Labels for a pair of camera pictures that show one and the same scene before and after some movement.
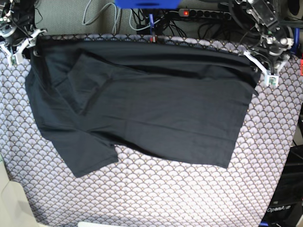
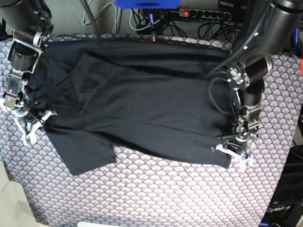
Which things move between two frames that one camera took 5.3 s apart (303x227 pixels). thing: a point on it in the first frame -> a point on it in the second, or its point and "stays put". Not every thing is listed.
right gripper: [272, 52] -> [239, 145]
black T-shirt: [184, 102] stays put
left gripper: [11, 36] -> [31, 116]
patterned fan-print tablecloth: [143, 189] stays put
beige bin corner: [15, 210] stays put
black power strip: [204, 13] stays put
